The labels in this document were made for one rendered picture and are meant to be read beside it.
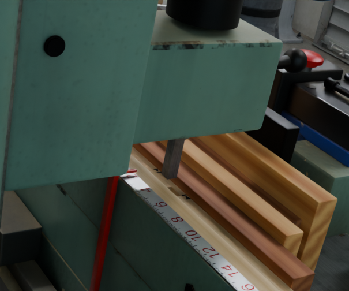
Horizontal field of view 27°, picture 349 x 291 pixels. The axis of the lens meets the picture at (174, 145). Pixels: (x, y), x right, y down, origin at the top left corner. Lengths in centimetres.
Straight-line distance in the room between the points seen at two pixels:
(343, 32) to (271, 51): 405
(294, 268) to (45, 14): 24
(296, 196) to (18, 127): 23
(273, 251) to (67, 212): 19
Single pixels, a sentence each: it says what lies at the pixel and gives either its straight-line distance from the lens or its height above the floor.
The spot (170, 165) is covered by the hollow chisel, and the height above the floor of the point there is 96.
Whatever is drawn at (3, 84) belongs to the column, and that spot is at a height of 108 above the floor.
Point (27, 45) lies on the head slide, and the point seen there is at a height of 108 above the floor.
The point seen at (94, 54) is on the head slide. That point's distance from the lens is 38.
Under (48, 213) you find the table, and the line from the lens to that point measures 64.
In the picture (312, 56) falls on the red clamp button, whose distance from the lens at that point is 66.
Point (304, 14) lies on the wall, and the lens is 486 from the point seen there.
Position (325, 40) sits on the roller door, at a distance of 465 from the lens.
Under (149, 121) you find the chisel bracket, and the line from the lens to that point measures 47.
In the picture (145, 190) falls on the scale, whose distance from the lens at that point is 51.
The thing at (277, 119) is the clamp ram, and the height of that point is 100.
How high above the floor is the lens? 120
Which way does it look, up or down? 25 degrees down
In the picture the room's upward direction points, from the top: 12 degrees clockwise
